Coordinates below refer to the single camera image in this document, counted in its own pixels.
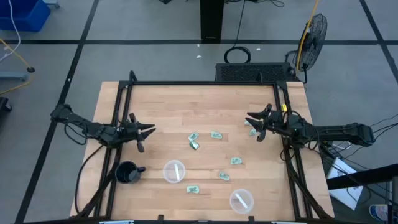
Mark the green packet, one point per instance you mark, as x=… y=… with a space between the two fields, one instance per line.
x=194 y=145
x=193 y=136
x=224 y=176
x=252 y=132
x=236 y=160
x=247 y=123
x=216 y=135
x=192 y=189

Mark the clear round plastic container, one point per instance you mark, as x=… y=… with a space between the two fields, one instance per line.
x=241 y=201
x=174 y=171

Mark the white flat box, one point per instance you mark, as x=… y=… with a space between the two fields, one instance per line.
x=345 y=186

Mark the black floor fan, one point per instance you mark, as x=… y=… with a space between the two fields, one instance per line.
x=314 y=40

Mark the black floor object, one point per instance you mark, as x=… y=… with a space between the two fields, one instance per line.
x=3 y=104

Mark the black aluminium table frame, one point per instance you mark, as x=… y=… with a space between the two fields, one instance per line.
x=202 y=83

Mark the black round puck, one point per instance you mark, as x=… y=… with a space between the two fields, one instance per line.
x=30 y=69

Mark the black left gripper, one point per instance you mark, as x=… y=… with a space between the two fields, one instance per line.
x=130 y=130

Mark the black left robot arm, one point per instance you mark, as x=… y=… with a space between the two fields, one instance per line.
x=93 y=129

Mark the grey flat base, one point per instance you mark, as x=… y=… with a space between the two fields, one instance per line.
x=12 y=75

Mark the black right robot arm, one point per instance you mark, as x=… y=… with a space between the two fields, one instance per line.
x=335 y=132

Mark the black pillar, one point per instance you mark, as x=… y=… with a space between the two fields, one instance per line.
x=211 y=20

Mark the blue white shoe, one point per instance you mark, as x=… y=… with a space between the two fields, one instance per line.
x=377 y=212

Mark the black mug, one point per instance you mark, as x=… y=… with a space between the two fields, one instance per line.
x=127 y=172

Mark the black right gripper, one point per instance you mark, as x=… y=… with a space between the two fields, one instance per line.
x=270 y=119

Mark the black vented case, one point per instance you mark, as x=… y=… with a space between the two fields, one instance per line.
x=252 y=72

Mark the blue plastic bin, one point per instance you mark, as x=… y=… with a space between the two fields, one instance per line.
x=21 y=15

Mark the black beam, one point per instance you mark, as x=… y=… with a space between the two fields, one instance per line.
x=363 y=177

